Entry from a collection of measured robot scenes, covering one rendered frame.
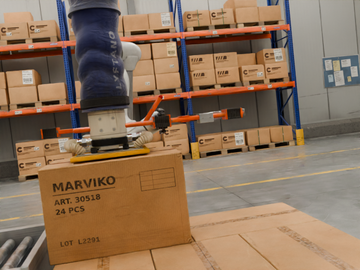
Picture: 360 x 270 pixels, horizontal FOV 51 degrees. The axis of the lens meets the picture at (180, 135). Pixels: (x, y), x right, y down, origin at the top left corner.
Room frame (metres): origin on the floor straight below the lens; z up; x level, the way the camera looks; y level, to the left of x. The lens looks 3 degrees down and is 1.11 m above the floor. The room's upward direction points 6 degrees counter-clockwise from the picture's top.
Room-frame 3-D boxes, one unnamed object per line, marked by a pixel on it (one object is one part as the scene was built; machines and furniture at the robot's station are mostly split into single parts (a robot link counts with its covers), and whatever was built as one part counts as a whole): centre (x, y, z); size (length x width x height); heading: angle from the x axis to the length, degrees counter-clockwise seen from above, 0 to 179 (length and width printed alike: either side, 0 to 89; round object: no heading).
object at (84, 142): (1.76, 0.33, 1.02); 0.34 x 0.25 x 0.06; 99
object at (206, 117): (1.83, -0.13, 1.07); 0.07 x 0.07 x 0.04; 9
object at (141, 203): (1.77, 0.33, 0.74); 0.60 x 0.40 x 0.40; 98
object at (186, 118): (1.91, 0.15, 1.08); 0.93 x 0.30 x 0.04; 99
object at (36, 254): (1.72, 0.69, 0.58); 0.70 x 0.03 x 0.06; 10
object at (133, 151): (1.67, 0.31, 0.98); 0.34 x 0.10 x 0.05; 99
